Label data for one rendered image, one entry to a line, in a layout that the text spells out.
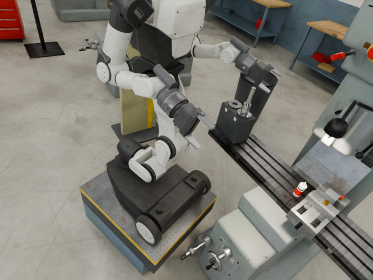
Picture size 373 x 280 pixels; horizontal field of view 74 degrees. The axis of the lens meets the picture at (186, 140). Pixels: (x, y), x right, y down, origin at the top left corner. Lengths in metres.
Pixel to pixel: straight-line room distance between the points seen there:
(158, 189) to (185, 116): 1.00
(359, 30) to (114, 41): 0.81
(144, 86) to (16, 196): 1.93
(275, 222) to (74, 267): 1.44
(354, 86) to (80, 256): 1.99
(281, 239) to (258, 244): 0.13
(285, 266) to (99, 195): 1.45
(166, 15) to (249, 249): 1.19
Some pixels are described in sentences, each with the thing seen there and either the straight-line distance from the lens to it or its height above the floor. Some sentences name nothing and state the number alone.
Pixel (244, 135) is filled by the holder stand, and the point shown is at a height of 0.97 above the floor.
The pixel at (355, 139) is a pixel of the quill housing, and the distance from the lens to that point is 1.21.
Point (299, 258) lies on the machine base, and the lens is 2.25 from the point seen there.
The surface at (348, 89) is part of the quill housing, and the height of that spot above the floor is 1.57.
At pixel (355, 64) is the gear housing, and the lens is 1.11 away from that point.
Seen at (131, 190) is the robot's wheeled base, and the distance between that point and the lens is 1.73.
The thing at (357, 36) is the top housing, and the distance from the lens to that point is 1.00.
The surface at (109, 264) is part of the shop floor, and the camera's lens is 2.12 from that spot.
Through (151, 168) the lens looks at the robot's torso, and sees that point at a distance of 1.62.
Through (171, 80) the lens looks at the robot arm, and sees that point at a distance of 0.84.
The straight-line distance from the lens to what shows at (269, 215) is 1.49.
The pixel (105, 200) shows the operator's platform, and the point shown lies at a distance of 1.90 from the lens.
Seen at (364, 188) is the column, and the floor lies 0.94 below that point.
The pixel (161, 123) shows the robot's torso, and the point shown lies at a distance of 1.32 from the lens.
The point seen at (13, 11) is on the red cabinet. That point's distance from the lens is 4.94.
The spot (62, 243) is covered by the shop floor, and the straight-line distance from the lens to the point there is 2.25.
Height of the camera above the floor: 1.98
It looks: 42 degrees down
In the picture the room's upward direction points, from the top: 12 degrees clockwise
